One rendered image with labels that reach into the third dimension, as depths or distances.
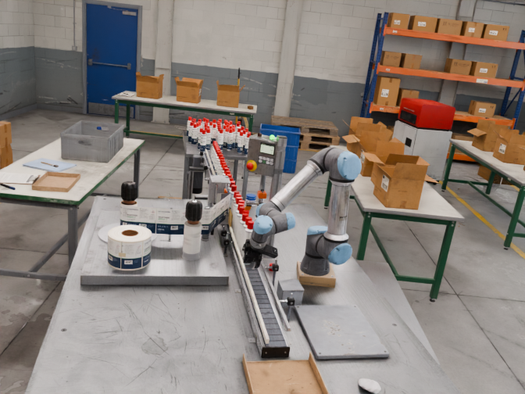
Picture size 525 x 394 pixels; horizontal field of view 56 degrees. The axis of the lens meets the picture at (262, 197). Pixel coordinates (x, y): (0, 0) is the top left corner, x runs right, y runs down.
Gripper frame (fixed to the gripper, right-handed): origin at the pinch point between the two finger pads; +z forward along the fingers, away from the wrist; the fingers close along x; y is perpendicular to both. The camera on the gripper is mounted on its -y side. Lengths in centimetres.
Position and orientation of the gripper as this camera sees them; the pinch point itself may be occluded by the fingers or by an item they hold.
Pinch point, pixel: (254, 266)
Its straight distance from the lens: 237.8
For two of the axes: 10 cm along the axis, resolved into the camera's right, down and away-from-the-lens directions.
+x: 1.1, 7.6, -6.4
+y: -9.8, -0.4, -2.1
